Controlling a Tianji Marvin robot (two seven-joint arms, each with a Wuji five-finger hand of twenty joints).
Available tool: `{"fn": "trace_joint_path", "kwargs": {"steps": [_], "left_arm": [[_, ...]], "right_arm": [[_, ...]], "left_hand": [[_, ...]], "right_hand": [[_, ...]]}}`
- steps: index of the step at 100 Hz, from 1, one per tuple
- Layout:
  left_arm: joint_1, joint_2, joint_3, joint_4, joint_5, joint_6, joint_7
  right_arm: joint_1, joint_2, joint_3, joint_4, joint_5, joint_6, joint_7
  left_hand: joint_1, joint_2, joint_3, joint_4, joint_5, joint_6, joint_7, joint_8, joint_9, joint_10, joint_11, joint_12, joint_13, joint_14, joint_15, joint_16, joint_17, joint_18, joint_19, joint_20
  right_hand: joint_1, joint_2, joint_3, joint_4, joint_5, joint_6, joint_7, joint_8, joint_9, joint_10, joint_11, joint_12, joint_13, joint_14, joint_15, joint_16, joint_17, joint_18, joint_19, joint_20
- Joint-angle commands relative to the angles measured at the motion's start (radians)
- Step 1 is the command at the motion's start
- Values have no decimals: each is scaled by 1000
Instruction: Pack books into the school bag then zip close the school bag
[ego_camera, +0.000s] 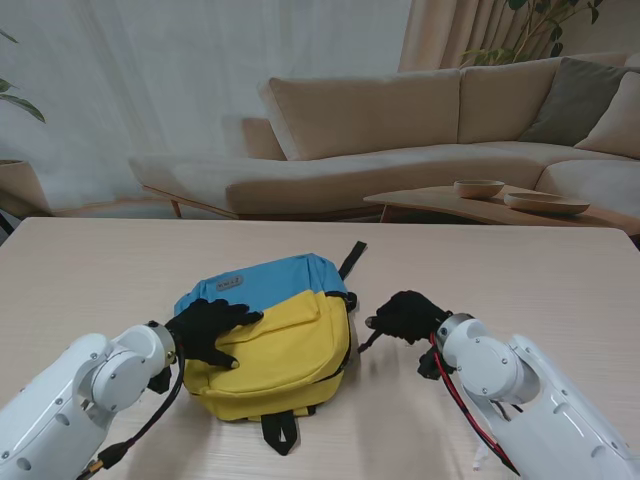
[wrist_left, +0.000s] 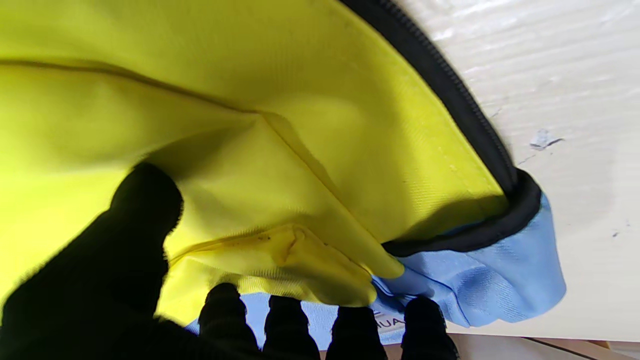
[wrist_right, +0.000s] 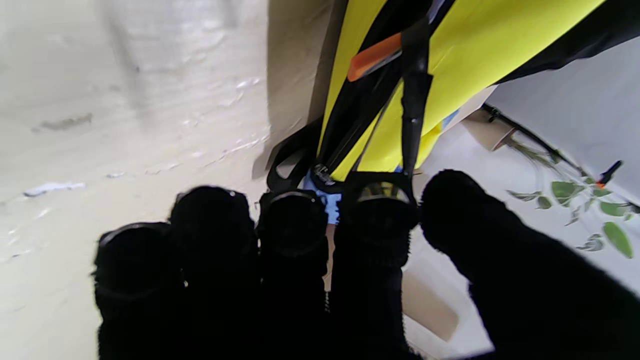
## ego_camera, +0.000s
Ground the wide shallow wooden dish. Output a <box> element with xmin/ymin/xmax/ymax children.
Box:
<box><xmin>502</xmin><ymin>192</ymin><xmax>592</xmax><ymax>217</ymax></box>

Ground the grey sofa cushion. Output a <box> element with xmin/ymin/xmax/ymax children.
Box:
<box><xmin>522</xmin><ymin>57</ymin><xmax>640</xmax><ymax>148</ymax></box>

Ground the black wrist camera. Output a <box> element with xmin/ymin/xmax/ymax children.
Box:
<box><xmin>417</xmin><ymin>347</ymin><xmax>456</xmax><ymax>381</ymax></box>
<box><xmin>147</xmin><ymin>367</ymin><xmax>174</xmax><ymax>396</ymax></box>

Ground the low wooden coffee table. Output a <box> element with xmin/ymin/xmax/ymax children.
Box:
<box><xmin>363</xmin><ymin>183</ymin><xmax>640</xmax><ymax>237</ymax></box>

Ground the red black arm cable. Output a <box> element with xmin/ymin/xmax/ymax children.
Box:
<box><xmin>429</xmin><ymin>337</ymin><xmax>521</xmax><ymax>475</ymax></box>
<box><xmin>74</xmin><ymin>339</ymin><xmax>187</xmax><ymax>480</ymax></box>

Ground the red black right arm cable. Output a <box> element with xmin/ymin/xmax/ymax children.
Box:
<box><xmin>429</xmin><ymin>337</ymin><xmax>521</xmax><ymax>475</ymax></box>

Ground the blue and yellow school bag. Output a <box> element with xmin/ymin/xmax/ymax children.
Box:
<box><xmin>172</xmin><ymin>240</ymin><xmax>369</xmax><ymax>457</ymax></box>

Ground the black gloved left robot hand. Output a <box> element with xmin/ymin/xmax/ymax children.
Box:
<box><xmin>164</xmin><ymin>298</ymin><xmax>265</xmax><ymax>370</ymax></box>

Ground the beige sofa cushion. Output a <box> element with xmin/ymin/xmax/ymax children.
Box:
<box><xmin>573</xmin><ymin>72</ymin><xmax>640</xmax><ymax>161</ymax></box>

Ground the white sheer curtain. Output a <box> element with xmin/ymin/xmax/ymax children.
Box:
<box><xmin>0</xmin><ymin>0</ymin><xmax>416</xmax><ymax>217</ymax></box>

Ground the tall green leafy plant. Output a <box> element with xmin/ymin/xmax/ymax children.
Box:
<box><xmin>462</xmin><ymin>0</ymin><xmax>606</xmax><ymax>67</ymax></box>

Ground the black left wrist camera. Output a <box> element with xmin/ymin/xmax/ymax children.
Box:
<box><xmin>147</xmin><ymin>367</ymin><xmax>174</xmax><ymax>396</ymax></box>

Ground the beige corner sofa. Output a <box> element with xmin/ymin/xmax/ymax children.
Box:
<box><xmin>128</xmin><ymin>52</ymin><xmax>640</xmax><ymax>222</ymax></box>

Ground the green plant with long leaves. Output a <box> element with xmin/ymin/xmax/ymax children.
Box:
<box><xmin>0</xmin><ymin>30</ymin><xmax>47</xmax><ymax>125</ymax></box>

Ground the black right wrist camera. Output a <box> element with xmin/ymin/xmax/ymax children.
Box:
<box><xmin>417</xmin><ymin>347</ymin><xmax>456</xmax><ymax>381</ymax></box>

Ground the beige plant pot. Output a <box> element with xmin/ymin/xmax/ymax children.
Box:
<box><xmin>0</xmin><ymin>159</ymin><xmax>52</xmax><ymax>218</ymax></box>

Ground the beige pleated curtain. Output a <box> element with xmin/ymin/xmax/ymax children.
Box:
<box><xmin>398</xmin><ymin>0</ymin><xmax>566</xmax><ymax>74</ymax></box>

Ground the small deep wooden bowl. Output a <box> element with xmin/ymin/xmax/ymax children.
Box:
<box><xmin>453</xmin><ymin>179</ymin><xmax>507</xmax><ymax>201</ymax></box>

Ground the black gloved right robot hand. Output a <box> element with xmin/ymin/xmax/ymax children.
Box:
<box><xmin>364</xmin><ymin>289</ymin><xmax>454</xmax><ymax>346</ymax></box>

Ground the red black left arm cable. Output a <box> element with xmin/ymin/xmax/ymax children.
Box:
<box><xmin>74</xmin><ymin>339</ymin><xmax>187</xmax><ymax>480</ymax></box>

